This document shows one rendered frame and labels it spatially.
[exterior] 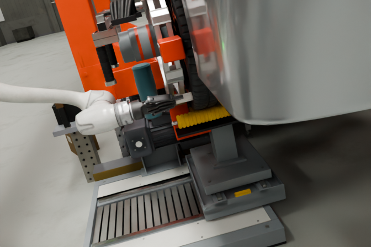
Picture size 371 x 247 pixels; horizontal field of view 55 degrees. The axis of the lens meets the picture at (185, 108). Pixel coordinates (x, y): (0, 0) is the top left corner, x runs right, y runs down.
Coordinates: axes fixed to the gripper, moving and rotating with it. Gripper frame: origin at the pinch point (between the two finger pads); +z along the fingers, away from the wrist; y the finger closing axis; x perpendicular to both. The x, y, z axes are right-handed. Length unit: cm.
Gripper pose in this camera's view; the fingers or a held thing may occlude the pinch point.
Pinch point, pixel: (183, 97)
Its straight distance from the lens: 135.8
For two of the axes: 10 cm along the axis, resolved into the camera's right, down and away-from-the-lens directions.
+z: 9.7, -2.5, 0.7
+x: -2.6, -8.6, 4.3
